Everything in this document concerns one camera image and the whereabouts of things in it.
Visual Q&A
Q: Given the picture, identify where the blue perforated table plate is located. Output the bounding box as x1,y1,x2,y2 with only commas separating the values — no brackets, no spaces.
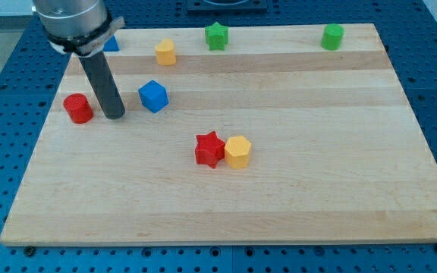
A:
0,0,437,272

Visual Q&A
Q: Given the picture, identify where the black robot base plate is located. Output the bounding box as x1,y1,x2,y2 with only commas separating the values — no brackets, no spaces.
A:
186,0,269,14

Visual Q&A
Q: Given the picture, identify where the yellow hexagon block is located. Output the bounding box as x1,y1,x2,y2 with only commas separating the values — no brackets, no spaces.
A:
225,135,252,169

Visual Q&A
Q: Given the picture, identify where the yellow heart block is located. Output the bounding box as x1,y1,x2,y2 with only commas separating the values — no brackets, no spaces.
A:
155,38,177,66

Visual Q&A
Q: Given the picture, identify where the small blue block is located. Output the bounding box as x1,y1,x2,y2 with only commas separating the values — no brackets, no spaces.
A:
103,36,120,52

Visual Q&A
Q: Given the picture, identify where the red star block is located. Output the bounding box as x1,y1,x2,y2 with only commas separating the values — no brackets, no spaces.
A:
194,131,225,168

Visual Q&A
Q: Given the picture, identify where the blue cube block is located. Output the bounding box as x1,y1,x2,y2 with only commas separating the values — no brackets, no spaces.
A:
138,80,169,113

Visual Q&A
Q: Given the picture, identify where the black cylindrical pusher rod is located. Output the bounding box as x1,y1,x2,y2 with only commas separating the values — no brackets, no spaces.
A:
79,52,125,120

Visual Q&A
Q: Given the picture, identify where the wooden board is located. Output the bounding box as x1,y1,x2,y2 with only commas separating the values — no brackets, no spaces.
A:
0,24,437,247

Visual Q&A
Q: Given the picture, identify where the green star block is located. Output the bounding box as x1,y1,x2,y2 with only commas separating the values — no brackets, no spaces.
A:
205,22,228,51

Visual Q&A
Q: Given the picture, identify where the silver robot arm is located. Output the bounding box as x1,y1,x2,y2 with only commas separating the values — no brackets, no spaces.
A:
33,0,125,120

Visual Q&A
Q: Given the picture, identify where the green cylinder block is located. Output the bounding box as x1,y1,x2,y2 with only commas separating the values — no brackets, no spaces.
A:
320,24,344,51

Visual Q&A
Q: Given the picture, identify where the red cylinder block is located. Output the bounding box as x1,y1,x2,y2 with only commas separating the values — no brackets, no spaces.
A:
63,93,93,124

